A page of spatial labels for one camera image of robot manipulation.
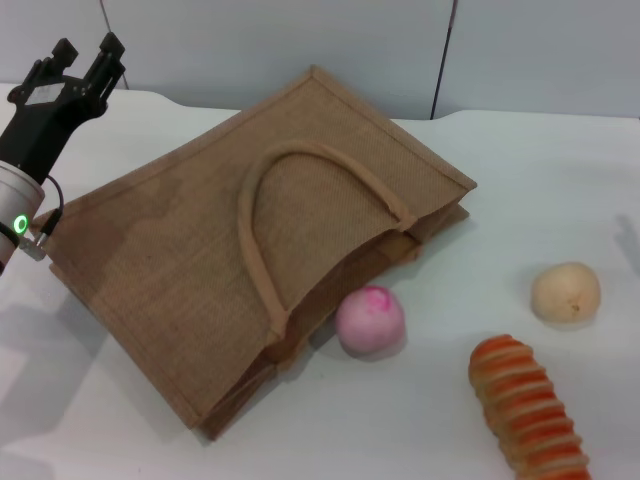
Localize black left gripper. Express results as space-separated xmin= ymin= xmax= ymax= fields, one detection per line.
xmin=0 ymin=32 xmax=126 ymax=184

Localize brown jute handbag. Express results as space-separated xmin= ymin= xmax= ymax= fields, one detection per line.
xmin=32 ymin=64 xmax=477 ymax=442

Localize pale beige round bun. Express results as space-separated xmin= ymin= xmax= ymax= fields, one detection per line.
xmin=530 ymin=260 xmax=602 ymax=326

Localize orange striped bread roll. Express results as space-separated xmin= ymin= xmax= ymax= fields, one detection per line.
xmin=468 ymin=333 xmax=594 ymax=480

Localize left arm cable with plug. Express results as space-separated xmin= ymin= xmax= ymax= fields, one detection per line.
xmin=19 ymin=174 xmax=66 ymax=262

